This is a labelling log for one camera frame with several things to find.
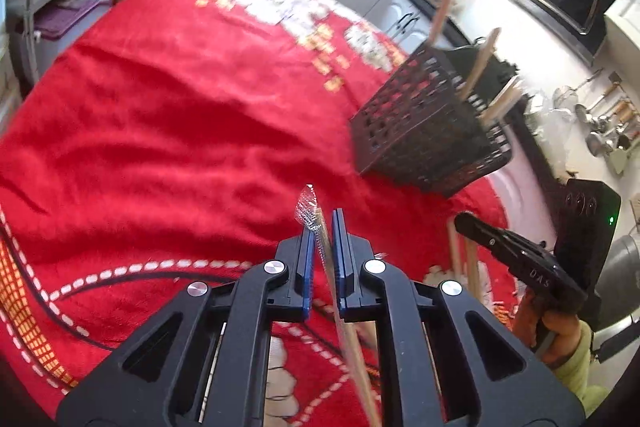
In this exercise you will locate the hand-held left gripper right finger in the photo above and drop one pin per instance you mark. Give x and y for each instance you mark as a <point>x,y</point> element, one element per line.
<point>340,267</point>

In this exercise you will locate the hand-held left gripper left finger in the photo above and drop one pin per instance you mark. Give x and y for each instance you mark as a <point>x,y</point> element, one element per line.
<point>306,272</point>

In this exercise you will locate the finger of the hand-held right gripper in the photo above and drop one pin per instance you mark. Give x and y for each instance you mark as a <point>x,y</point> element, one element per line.
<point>492,242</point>

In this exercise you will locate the chopstick pair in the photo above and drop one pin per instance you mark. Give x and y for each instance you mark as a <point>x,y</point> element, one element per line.
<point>480,59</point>
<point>442,2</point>
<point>502,102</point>
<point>454,252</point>
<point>356,357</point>

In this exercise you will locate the black plastic utensil basket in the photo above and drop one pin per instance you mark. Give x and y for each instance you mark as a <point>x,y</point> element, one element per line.
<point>435,127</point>

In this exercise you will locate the person's right forearm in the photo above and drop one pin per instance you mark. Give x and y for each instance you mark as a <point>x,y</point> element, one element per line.
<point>575,377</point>

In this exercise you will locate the row of hanging kitchen utensils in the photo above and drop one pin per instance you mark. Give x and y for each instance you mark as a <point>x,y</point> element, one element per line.
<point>597,142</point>

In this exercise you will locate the person's right hand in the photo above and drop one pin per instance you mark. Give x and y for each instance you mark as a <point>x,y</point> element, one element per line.
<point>565,332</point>

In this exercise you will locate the white upper cabinet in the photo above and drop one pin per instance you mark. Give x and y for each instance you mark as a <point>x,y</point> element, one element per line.
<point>625,27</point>

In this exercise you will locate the red floral blanket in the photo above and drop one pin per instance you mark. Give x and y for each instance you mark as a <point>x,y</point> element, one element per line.
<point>175,107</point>

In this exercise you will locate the purple plastic tray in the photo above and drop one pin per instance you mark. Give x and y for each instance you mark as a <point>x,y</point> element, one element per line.
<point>65,14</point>

